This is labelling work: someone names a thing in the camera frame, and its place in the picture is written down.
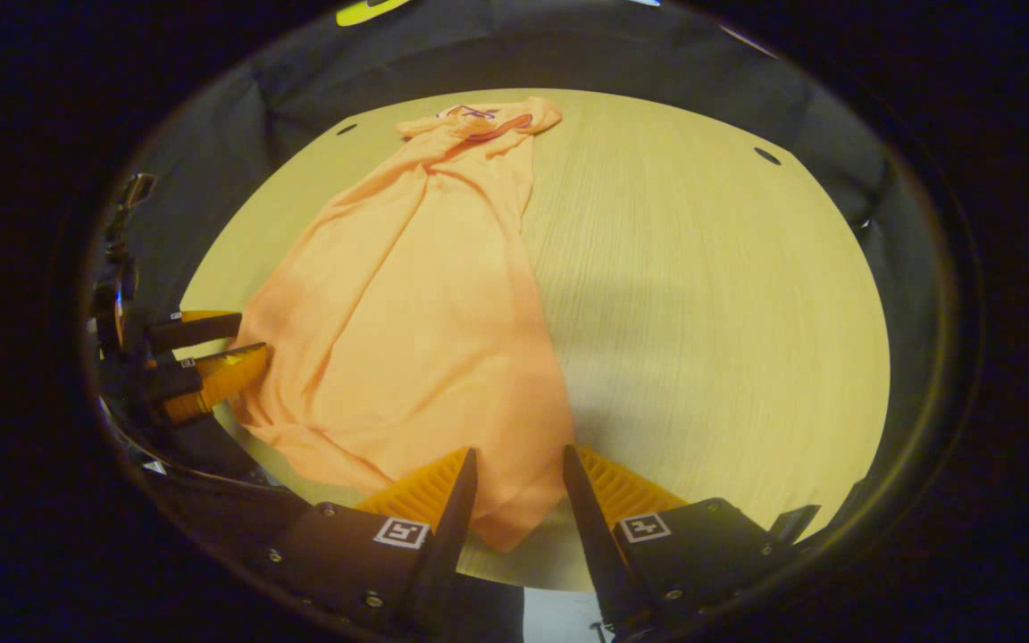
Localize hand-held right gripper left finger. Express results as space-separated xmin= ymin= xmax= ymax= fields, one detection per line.
xmin=260 ymin=447 xmax=480 ymax=640

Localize black backdrop cloth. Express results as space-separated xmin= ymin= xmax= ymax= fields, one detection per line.
xmin=113 ymin=0 xmax=953 ymax=447

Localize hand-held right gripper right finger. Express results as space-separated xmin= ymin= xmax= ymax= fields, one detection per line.
xmin=562 ymin=445 xmax=824 ymax=639

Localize orange T-shirt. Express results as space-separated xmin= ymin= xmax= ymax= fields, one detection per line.
xmin=230 ymin=96 xmax=576 ymax=553

